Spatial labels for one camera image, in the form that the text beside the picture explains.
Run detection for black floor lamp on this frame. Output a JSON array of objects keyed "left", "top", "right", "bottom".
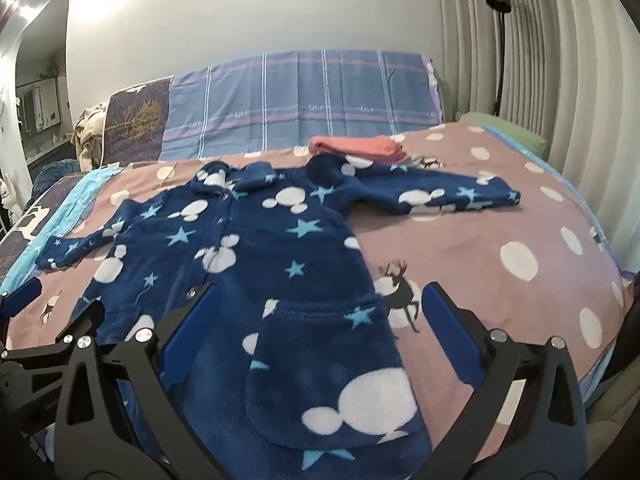
[{"left": 485, "top": 0, "right": 512, "bottom": 116}]

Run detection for dark deer-print blanket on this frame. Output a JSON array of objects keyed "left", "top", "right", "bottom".
[{"left": 0, "top": 170, "right": 87, "bottom": 281}]

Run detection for turquoise blanket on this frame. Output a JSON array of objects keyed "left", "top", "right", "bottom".
[{"left": 0, "top": 167, "right": 123, "bottom": 296}]

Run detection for blue plaid pillow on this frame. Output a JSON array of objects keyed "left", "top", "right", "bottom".
[{"left": 161, "top": 50, "right": 446, "bottom": 161}]

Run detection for folded pink cloth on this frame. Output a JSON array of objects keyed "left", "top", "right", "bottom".
[{"left": 307, "top": 135, "right": 407, "bottom": 163}]

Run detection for grey pleated curtain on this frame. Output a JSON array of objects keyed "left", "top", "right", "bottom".
[{"left": 435, "top": 0, "right": 640, "bottom": 271}]

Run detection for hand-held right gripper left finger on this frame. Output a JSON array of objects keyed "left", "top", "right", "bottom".
[{"left": 54, "top": 282, "right": 221, "bottom": 480}]

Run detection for pink dotted deer-print blanket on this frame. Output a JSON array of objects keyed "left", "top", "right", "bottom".
[{"left": 0, "top": 122, "right": 633, "bottom": 480}]

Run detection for white printed folded cloth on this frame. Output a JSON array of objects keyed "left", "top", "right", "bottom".
[{"left": 406, "top": 154, "right": 447, "bottom": 170}]

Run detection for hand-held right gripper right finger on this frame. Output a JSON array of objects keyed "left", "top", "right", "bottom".
[{"left": 420, "top": 282, "right": 589, "bottom": 480}]

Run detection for dark blue knitted cloth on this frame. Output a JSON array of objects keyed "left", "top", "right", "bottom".
[{"left": 30, "top": 159, "right": 81, "bottom": 198}]

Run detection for dark tree-print pillow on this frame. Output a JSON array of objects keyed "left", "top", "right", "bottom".
[{"left": 101, "top": 76, "right": 174, "bottom": 167}]

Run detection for blue star-print fleece robe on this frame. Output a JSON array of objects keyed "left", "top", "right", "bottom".
[{"left": 35, "top": 154, "right": 522, "bottom": 480}]

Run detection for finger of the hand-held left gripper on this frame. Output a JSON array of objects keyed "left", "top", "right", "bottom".
[
  {"left": 0, "top": 277, "right": 44, "bottom": 322},
  {"left": 0, "top": 299, "right": 107, "bottom": 362}
]

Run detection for beige clothes pile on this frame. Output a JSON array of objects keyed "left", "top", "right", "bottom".
[{"left": 71, "top": 102, "right": 110, "bottom": 172}]

